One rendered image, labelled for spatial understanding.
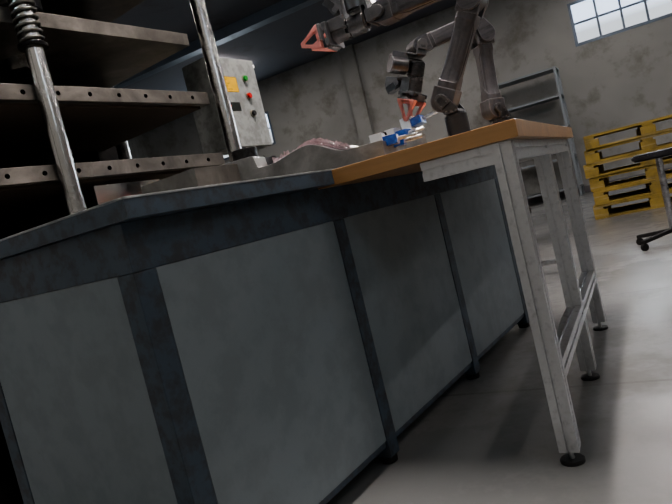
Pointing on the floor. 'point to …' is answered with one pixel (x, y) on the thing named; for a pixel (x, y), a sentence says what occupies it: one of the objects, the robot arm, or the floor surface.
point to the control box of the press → (249, 132)
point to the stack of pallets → (599, 182)
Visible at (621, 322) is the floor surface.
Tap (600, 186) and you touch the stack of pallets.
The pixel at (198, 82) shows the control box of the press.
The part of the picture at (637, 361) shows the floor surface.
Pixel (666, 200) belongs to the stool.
